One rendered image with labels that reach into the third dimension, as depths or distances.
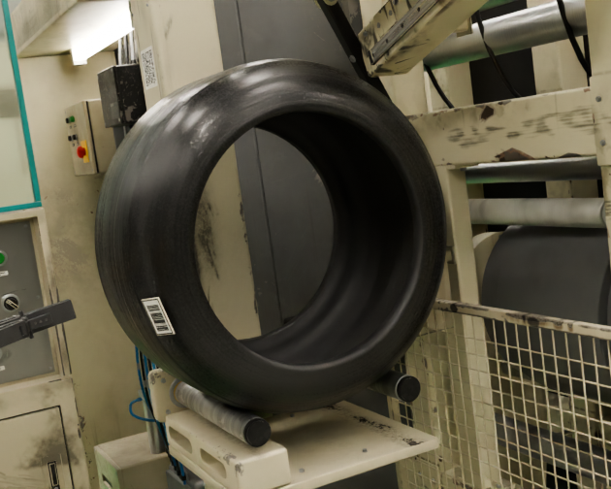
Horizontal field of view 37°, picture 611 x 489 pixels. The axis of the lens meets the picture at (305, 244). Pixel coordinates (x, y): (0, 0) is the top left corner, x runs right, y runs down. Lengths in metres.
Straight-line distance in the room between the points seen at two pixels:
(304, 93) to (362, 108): 0.11
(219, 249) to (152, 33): 0.42
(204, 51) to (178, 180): 0.48
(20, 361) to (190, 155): 0.86
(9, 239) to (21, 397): 0.34
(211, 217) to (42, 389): 0.56
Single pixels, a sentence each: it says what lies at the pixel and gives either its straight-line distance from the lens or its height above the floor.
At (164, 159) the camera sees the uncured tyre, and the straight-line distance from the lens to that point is 1.35.
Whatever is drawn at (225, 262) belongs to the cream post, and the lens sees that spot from 1.75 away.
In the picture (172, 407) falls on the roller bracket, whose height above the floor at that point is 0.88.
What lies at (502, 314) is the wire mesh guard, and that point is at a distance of 1.58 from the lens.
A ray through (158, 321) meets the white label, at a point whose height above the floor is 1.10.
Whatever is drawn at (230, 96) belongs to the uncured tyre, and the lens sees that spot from 1.38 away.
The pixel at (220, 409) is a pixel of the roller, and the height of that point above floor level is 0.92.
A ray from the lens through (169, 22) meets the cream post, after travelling 1.74.
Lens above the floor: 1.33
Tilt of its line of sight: 6 degrees down
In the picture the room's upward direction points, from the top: 8 degrees counter-clockwise
